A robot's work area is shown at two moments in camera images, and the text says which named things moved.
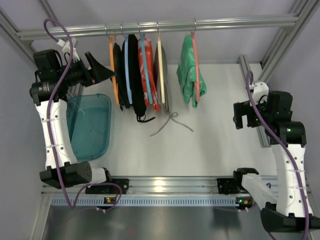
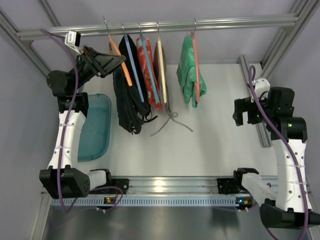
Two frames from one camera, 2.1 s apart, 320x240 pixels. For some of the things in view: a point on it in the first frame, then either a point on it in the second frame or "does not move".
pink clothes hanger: x=196 y=61 does not move
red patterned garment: x=152 y=82 does not move
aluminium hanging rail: x=262 y=22 does not move
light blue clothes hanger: x=129 y=92 -> x=134 y=70
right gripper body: x=242 y=115 does not move
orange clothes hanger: x=112 y=39 -> x=115 y=51
